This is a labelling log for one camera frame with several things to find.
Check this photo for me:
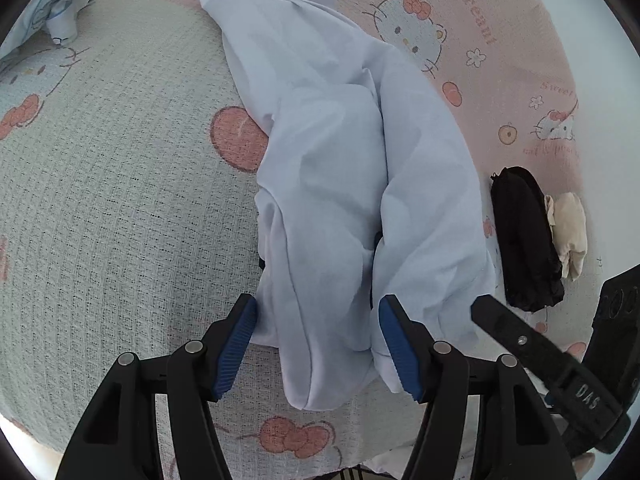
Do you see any person's right hand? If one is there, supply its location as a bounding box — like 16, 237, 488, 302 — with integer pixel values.
574, 452, 598, 480

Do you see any beige folded cloth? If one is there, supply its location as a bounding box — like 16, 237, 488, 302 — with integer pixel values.
544, 192, 587, 281

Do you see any white t-shirt with navy trim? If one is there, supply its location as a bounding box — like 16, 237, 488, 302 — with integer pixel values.
159, 0, 496, 411

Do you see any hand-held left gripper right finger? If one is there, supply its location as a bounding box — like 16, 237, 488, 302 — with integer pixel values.
377, 294, 573, 480

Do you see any pink cartoon printed sofa blanket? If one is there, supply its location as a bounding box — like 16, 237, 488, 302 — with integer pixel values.
0, 0, 608, 480

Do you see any light blue cartoon printed garment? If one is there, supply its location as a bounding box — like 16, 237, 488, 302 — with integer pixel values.
0, 0, 101, 61

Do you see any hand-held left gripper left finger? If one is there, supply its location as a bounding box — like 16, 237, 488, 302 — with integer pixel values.
54, 292, 259, 480

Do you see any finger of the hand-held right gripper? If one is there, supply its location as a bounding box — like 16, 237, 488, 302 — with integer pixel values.
471, 294, 576, 386

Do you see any black folded cloth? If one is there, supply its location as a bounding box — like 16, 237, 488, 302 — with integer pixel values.
490, 166, 566, 313

